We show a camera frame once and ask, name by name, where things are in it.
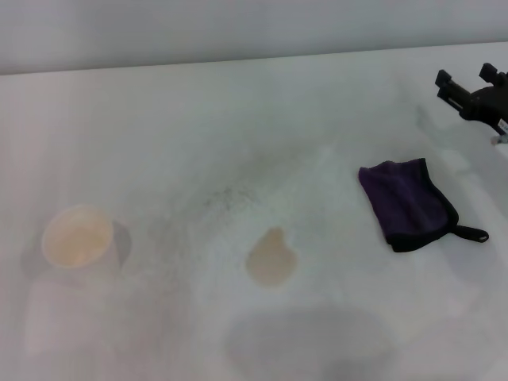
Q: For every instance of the purple rag with black trim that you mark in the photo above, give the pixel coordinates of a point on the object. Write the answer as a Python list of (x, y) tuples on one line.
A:
[(409, 198)]

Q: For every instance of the brown water stain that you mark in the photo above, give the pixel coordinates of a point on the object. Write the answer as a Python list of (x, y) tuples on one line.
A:
[(272, 262)]

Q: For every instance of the white paper cup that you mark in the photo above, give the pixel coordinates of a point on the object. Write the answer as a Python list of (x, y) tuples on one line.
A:
[(77, 238)]

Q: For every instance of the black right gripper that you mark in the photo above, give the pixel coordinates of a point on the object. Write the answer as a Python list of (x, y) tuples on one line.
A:
[(490, 103)]

